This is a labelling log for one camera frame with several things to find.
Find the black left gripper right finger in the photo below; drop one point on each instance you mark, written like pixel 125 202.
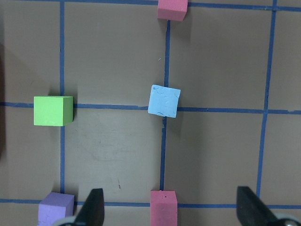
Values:
pixel 251 211

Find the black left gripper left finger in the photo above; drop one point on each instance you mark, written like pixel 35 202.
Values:
pixel 92 212

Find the light blue foam block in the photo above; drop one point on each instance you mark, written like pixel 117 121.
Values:
pixel 163 101

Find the purple foam block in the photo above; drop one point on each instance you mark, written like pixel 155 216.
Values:
pixel 54 207

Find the pink foam block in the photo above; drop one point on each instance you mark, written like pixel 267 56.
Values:
pixel 163 208
pixel 174 10

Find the green foam block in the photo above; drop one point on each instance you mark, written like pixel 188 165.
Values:
pixel 52 110

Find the pink foam block far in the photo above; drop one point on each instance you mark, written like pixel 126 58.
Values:
pixel 174 10

